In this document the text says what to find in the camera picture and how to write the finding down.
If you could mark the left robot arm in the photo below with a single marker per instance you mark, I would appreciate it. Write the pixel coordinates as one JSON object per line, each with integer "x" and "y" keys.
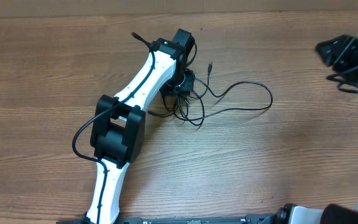
{"x": 119, "y": 124}

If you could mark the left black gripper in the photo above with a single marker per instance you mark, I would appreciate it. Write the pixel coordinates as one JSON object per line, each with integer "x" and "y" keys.
{"x": 186, "y": 89}

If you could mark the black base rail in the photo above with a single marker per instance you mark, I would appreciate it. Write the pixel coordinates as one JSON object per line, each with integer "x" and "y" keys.
{"x": 248, "y": 219}

